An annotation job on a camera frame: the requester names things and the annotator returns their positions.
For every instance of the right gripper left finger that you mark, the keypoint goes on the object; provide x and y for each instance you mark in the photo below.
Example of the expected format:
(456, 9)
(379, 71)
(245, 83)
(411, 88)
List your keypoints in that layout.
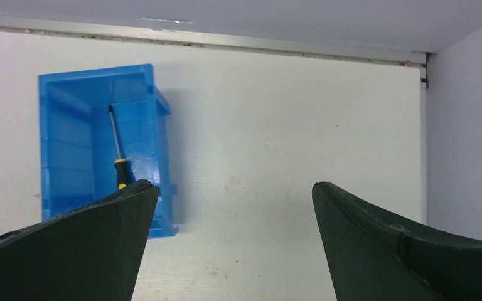
(90, 253)

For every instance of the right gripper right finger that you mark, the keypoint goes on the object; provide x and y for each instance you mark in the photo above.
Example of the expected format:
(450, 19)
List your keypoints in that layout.
(375, 254)

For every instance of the black yellow handled screwdriver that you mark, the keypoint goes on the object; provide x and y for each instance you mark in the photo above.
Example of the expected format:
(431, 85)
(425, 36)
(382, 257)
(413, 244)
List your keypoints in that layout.
(121, 164)

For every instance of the blue plastic storage bin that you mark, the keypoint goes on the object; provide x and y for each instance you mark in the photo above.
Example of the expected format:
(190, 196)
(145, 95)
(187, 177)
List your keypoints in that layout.
(89, 120)

